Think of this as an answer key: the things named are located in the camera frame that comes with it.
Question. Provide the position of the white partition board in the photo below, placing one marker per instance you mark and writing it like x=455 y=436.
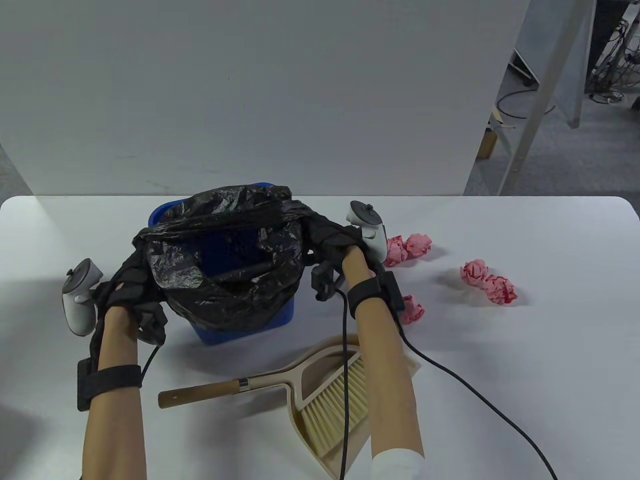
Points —
x=250 y=100

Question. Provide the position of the black plastic garbage bag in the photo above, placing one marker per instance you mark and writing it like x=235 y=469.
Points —
x=225 y=300

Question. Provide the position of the blue recycling bin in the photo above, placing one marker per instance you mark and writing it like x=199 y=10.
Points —
x=235 y=337

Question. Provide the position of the white sleeve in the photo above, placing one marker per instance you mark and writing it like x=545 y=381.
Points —
x=397 y=465

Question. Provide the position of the small wooden block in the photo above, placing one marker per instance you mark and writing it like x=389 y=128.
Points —
x=486 y=145

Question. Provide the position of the grey handheld controller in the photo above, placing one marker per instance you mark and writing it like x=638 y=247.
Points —
x=77 y=310
x=370 y=230

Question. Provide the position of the white table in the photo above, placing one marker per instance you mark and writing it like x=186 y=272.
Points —
x=500 y=350

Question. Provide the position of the person's right hand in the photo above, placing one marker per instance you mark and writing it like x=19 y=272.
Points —
x=335 y=237

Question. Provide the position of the person's left hand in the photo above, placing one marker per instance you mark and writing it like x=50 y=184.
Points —
x=125 y=295

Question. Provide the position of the beige plastic dustpan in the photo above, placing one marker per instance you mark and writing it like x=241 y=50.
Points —
x=330 y=462

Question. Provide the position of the person's left forearm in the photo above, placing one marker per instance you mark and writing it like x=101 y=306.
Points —
x=115 y=425

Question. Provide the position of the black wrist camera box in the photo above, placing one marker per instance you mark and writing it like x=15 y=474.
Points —
x=394 y=295
x=84 y=385

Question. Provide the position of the grey metal stand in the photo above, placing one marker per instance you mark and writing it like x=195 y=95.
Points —
x=534 y=120

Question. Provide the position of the person's right forearm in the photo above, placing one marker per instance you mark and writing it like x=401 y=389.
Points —
x=385 y=375

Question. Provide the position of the group of pink paper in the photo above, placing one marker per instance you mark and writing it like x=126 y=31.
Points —
x=474 y=272

